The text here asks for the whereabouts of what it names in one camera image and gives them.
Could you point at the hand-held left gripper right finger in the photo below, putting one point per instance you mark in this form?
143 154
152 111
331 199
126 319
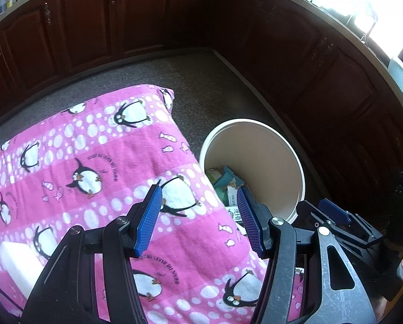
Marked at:
250 226

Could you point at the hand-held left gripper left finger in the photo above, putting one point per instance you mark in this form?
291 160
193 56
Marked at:
149 222

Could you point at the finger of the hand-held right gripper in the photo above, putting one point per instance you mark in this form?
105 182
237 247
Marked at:
306 213
333 210

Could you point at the white green tissue pack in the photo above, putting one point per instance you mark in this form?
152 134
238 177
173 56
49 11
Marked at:
214 176

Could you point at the white plastic bin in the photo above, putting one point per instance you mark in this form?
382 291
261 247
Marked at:
255 148

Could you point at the white printed packet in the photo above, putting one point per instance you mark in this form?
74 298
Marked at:
236 216

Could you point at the teal wrapper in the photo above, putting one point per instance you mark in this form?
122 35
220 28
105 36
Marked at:
229 172

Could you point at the pink penguin blanket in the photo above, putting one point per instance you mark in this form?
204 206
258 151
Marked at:
86 135

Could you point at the white box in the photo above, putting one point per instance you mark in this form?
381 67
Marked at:
17 265

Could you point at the dark wooden cabinets under window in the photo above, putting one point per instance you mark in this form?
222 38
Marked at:
322 57

